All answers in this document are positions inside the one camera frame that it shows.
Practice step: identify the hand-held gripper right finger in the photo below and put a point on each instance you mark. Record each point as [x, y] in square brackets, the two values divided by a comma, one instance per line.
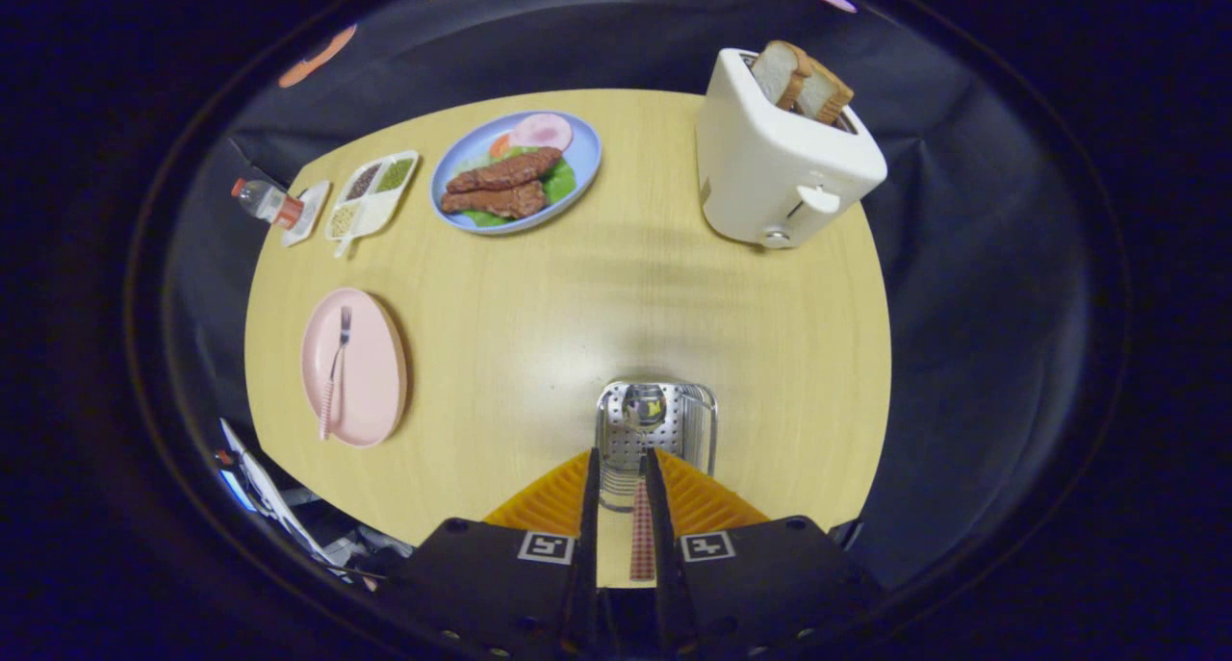
[760, 594]

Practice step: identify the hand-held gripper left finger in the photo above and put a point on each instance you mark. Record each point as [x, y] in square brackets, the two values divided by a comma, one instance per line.
[500, 594]

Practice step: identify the metal cutlery basket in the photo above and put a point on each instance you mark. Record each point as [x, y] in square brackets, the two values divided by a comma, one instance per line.
[688, 420]

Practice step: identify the white equipment pile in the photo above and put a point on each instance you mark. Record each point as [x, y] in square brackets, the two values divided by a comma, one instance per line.
[279, 497]

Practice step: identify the pink round plate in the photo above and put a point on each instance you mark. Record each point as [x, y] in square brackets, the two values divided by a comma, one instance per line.
[371, 372]

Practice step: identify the black backdrop cloth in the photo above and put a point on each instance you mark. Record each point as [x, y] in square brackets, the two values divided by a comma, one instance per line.
[962, 305]

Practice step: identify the brown meat patty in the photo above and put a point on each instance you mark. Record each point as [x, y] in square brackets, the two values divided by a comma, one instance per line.
[496, 201]
[505, 170]

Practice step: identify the white divided grain dish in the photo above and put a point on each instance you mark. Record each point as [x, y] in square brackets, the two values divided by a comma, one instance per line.
[375, 209]

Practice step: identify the green lettuce leaf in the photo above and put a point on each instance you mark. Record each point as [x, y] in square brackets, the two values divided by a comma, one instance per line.
[560, 182]

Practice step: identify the white toaster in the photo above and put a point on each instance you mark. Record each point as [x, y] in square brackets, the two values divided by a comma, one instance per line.
[760, 170]

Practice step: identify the white square coaster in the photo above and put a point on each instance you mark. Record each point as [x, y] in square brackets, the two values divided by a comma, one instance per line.
[313, 209]

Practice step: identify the blue oval plate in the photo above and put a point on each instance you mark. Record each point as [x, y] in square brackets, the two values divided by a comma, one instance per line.
[462, 156]

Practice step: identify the clear water bottle red cap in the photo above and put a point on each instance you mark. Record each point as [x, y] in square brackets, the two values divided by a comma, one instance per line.
[265, 202]

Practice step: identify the pink ham slice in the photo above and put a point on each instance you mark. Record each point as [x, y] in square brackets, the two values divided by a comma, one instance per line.
[544, 132]

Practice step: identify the toast bread slice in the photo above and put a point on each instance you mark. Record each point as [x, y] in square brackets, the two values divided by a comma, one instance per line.
[775, 69]
[823, 93]

